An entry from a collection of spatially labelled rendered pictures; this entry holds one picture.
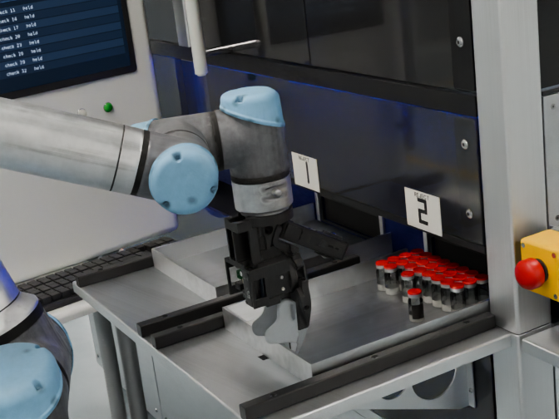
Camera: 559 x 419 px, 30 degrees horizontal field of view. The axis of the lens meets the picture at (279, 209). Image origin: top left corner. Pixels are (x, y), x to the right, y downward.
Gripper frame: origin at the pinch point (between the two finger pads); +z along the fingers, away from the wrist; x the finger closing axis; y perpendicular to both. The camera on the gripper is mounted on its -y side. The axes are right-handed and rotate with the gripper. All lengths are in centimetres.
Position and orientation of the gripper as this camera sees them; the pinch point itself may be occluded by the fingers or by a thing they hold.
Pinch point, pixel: (296, 345)
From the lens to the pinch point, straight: 141.4
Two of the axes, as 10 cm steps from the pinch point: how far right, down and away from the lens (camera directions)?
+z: 1.2, 9.5, 3.0
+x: 4.9, 2.0, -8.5
